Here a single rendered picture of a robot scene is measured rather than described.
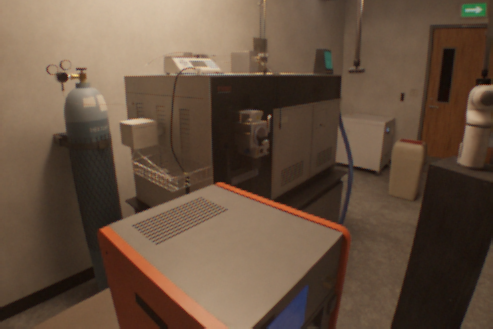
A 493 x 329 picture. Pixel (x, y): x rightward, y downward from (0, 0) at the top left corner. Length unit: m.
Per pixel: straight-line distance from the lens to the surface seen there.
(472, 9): 4.70
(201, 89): 1.05
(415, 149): 3.53
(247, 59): 1.58
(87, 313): 1.11
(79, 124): 1.63
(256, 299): 0.45
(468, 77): 4.67
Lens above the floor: 1.45
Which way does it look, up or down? 15 degrees down
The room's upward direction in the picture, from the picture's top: straight up
